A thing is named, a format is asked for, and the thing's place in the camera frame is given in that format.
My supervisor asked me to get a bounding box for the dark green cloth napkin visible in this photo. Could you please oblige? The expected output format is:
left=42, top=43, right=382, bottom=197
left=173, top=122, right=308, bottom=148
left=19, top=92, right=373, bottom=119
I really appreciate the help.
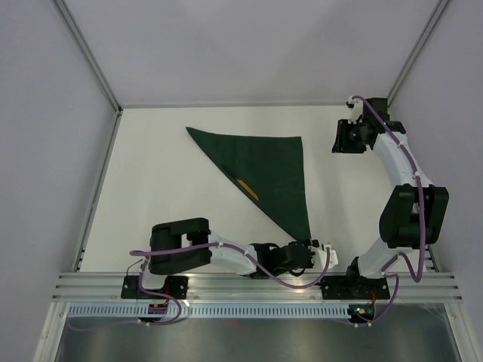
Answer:
left=186, top=127, right=312, bottom=241

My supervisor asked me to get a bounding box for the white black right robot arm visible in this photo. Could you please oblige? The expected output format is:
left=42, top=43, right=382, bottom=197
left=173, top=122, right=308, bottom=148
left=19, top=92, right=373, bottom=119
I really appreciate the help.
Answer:
left=332, top=95, right=449, bottom=298

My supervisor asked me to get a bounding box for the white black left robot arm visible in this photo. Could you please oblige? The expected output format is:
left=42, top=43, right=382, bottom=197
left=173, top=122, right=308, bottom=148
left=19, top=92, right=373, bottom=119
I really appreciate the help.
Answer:
left=138, top=218, right=315, bottom=299

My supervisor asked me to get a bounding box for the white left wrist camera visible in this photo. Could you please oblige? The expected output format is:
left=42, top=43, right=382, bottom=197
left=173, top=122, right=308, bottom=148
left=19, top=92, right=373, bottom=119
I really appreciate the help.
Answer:
left=309, top=244, right=339, bottom=270

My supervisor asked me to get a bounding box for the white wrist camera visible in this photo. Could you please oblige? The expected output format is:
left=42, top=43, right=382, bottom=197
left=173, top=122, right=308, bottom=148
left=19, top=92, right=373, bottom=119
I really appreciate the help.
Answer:
left=346, top=95, right=365, bottom=124
left=309, top=244, right=339, bottom=270

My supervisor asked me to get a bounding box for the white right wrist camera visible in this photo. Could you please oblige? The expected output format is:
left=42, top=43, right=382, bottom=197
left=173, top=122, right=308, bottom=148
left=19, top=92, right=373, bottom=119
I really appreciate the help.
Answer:
left=346, top=95, right=365, bottom=124

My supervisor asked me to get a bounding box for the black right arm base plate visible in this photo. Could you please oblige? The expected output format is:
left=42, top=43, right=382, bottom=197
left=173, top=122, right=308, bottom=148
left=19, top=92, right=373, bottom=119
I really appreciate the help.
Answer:
left=320, top=275, right=391, bottom=300

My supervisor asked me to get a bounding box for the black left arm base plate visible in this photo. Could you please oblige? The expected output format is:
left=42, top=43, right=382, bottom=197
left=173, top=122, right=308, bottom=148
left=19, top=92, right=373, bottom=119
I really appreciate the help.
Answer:
left=121, top=275, right=189, bottom=299

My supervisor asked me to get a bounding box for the white slotted cable duct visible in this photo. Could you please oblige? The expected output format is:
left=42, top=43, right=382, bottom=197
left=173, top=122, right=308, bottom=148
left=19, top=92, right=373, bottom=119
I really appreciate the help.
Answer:
left=69, top=302, right=349, bottom=319

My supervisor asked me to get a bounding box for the aluminium right side rail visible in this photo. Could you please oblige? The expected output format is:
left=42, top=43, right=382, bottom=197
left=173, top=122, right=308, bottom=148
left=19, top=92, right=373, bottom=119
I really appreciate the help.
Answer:
left=379, top=105, right=441, bottom=273

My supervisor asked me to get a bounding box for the aluminium front rail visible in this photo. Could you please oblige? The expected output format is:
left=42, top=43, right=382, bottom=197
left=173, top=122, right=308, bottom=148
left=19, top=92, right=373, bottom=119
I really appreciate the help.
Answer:
left=51, top=272, right=463, bottom=304

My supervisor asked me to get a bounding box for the aluminium right frame post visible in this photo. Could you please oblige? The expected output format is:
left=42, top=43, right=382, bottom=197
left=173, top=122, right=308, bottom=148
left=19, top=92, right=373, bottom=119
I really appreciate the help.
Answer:
left=386, top=0, right=452, bottom=107

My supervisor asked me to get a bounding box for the aluminium frame post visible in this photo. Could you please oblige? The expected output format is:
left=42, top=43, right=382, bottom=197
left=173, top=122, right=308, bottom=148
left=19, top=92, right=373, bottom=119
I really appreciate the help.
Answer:
left=386, top=0, right=452, bottom=107
left=51, top=0, right=122, bottom=115

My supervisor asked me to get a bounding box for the aluminium left frame post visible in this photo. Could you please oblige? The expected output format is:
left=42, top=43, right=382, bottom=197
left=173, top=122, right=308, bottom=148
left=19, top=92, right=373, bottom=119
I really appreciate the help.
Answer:
left=51, top=0, right=122, bottom=115

